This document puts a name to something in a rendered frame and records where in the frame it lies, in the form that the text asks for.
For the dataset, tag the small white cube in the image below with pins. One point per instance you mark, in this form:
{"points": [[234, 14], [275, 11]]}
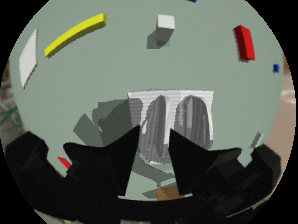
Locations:
{"points": [[164, 27]]}

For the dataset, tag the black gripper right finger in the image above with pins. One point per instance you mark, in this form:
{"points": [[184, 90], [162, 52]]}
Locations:
{"points": [[191, 163]]}

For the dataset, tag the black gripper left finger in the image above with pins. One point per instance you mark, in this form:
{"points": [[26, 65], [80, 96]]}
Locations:
{"points": [[116, 159]]}

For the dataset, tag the yellow curved bar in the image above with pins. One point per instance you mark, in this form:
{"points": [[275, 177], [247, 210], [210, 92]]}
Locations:
{"points": [[81, 29]]}

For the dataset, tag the small blue cube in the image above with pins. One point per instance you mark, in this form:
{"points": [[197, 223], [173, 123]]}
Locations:
{"points": [[276, 69]]}

